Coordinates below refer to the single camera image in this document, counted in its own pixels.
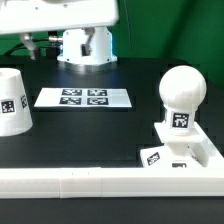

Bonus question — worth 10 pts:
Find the white L-shaped fence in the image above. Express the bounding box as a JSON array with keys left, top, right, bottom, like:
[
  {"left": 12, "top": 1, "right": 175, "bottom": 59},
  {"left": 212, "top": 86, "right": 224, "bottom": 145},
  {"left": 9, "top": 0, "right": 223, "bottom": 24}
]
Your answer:
[{"left": 0, "top": 125, "right": 224, "bottom": 199}]

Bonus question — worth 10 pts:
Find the black cable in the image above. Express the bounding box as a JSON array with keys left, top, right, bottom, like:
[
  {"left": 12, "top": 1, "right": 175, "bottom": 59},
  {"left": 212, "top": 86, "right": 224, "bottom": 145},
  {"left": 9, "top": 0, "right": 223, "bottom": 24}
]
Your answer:
[{"left": 3, "top": 31, "right": 64, "bottom": 56}]

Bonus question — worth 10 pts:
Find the white marker sheet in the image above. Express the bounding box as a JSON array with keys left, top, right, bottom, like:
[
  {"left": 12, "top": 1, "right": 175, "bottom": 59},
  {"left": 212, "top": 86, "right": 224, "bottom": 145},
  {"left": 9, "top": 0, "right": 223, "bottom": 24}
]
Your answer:
[{"left": 34, "top": 88, "right": 132, "bottom": 108}]

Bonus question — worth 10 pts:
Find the white lamp base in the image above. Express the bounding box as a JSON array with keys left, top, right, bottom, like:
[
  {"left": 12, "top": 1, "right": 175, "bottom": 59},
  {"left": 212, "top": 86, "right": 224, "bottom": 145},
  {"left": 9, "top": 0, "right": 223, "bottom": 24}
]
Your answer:
[{"left": 140, "top": 122, "right": 203, "bottom": 169}]

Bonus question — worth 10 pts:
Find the white lamp bulb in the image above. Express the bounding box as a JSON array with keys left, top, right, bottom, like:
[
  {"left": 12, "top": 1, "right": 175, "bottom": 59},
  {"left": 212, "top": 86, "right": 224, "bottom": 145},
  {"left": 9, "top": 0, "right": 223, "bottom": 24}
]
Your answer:
[{"left": 159, "top": 65, "right": 207, "bottom": 136}]

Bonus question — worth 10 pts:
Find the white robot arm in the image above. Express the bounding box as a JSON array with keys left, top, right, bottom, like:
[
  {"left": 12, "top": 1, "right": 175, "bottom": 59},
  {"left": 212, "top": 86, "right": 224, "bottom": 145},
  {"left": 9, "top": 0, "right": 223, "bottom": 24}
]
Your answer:
[{"left": 0, "top": 0, "right": 119, "bottom": 71}]

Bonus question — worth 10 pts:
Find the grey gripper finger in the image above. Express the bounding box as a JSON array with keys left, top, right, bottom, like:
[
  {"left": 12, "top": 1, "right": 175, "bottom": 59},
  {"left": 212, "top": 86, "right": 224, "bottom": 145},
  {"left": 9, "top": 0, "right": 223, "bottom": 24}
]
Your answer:
[
  {"left": 20, "top": 33, "right": 37, "bottom": 60},
  {"left": 81, "top": 27, "right": 95, "bottom": 56}
]

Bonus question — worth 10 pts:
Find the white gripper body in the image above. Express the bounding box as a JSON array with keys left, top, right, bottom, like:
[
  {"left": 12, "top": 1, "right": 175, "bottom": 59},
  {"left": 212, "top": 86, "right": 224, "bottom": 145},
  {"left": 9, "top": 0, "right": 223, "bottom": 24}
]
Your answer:
[{"left": 0, "top": 0, "right": 119, "bottom": 34}]

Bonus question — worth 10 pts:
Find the white lamp shade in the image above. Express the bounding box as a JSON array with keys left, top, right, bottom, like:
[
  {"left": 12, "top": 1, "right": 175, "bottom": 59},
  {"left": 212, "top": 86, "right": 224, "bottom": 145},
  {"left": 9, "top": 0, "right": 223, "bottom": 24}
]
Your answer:
[{"left": 0, "top": 68, "right": 33, "bottom": 137}]

